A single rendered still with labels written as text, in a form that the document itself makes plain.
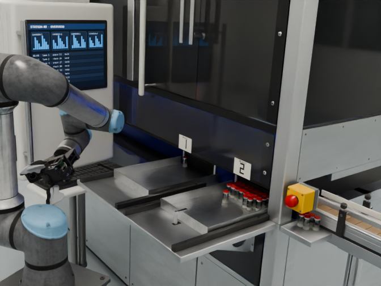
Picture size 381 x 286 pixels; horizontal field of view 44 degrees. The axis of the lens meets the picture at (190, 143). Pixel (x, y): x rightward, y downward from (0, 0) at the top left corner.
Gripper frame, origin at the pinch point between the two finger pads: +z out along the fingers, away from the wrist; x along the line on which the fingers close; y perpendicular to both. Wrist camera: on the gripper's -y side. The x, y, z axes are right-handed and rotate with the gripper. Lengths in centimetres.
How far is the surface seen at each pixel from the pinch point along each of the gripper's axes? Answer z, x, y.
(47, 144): -60, 10, -35
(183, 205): -29, 36, 27
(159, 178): -51, 36, 11
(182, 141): -63, 28, 23
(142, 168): -57, 33, 3
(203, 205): -31, 39, 33
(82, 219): -72, 60, -53
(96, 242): -91, 91, -72
